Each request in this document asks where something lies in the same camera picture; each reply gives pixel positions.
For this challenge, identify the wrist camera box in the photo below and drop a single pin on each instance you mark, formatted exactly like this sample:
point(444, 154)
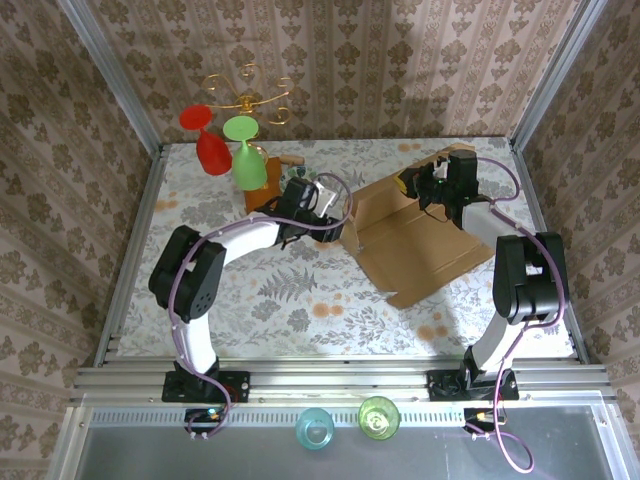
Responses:
point(327, 197)
point(440, 169)

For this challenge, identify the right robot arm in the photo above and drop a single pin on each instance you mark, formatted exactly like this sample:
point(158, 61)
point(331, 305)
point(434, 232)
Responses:
point(530, 280)

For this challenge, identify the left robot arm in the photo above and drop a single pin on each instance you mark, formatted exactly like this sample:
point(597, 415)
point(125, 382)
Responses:
point(200, 280)

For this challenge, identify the floral tablecloth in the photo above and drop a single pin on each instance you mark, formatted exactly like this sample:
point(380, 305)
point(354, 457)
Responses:
point(300, 320)

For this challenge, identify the red plastic goblet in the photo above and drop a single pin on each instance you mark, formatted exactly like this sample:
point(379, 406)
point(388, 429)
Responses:
point(212, 150)

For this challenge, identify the small black circuit board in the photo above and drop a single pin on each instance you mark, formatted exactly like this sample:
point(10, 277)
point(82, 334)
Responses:
point(482, 417)
point(205, 416)

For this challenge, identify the aluminium extrusion frame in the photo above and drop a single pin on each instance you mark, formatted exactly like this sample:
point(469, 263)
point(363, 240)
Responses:
point(325, 372)

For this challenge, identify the brown cardboard paper box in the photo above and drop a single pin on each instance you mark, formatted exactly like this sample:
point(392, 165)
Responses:
point(415, 250)

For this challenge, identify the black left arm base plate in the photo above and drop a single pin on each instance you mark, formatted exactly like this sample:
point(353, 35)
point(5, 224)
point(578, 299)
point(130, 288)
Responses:
point(235, 385)

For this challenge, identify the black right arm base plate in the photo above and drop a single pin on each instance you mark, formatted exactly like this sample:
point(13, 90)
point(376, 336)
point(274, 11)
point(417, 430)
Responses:
point(440, 385)

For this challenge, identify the leaf pattern bowl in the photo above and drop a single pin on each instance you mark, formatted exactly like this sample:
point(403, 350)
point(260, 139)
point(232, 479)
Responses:
point(300, 173)

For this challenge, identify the green transparent cup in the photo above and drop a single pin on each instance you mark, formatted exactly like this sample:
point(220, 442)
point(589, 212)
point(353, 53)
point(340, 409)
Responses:
point(378, 419)

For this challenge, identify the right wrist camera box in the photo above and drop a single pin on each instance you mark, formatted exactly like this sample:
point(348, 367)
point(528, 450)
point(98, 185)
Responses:
point(440, 169)

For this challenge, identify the blue transparent cup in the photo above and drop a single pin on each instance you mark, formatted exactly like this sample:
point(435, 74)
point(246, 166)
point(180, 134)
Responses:
point(315, 430)

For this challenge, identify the green plastic goblet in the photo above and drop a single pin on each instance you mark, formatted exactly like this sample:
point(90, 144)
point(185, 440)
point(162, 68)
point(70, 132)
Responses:
point(247, 170)

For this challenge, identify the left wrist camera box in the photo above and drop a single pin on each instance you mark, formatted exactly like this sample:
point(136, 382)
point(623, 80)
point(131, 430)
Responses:
point(327, 197)

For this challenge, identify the grey metal shelf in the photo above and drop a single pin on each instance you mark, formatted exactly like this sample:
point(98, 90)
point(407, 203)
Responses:
point(150, 450)

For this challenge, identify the orange wooden block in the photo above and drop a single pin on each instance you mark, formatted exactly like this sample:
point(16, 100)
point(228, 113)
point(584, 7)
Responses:
point(262, 197)

